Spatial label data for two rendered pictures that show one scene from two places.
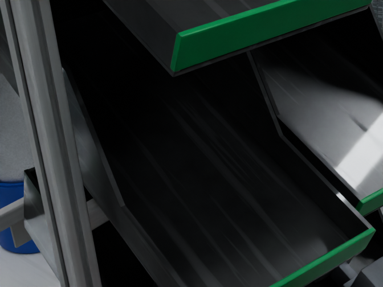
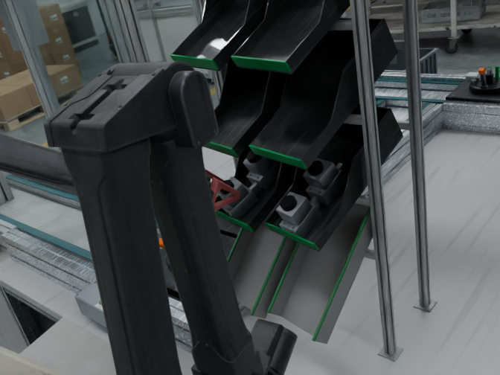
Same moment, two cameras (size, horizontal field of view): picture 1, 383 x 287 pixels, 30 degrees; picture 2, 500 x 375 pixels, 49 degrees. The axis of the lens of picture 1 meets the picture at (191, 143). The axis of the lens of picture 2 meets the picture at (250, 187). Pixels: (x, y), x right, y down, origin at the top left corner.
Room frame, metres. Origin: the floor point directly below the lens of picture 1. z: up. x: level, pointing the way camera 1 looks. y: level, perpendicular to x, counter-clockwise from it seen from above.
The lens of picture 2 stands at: (0.37, -1.01, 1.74)
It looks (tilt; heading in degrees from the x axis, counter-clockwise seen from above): 27 degrees down; 89
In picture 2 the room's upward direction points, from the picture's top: 12 degrees counter-clockwise
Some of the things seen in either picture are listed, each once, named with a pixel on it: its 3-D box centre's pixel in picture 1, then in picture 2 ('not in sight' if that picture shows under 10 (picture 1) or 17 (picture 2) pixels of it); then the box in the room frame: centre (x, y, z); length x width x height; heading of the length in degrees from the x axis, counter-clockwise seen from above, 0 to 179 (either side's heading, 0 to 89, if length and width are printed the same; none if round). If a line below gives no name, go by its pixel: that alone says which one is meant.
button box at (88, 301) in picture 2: not in sight; (112, 309); (0.00, 0.11, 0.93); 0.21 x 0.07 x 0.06; 134
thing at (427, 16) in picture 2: not in sight; (453, 10); (3.00, 4.87, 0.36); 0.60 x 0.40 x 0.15; 144
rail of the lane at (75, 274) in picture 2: not in sight; (91, 279); (-0.09, 0.29, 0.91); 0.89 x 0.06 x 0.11; 134
